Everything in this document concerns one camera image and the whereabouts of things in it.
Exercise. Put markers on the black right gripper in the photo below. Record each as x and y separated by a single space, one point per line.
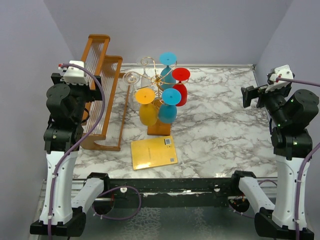
250 92

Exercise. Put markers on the yellow book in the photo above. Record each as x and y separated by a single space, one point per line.
153 152

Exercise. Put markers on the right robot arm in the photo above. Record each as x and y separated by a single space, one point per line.
293 147

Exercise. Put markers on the gold wire wine glass rack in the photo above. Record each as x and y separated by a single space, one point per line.
159 128

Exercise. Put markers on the blue plastic wine glass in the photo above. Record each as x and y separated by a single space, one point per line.
168 110
167 59

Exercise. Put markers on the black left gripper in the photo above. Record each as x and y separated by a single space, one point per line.
92 95

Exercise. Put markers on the yellow plastic wine glass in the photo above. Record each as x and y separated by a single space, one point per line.
147 112

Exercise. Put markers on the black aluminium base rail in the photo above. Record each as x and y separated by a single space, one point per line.
130 193

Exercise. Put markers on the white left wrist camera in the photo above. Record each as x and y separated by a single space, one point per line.
73 75

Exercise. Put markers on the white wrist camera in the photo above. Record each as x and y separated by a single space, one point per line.
276 78
73 75

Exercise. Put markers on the red plastic wine glass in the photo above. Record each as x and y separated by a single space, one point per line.
181 75

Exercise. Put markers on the clear ribbed wine glass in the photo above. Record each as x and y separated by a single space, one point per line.
144 62

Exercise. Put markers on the blue plastic wine glass front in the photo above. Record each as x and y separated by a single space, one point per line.
168 110

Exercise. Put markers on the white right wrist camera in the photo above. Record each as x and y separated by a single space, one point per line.
276 78

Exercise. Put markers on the clear smooth wine glass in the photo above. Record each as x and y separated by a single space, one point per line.
132 78

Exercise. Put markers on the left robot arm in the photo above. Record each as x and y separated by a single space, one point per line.
61 214

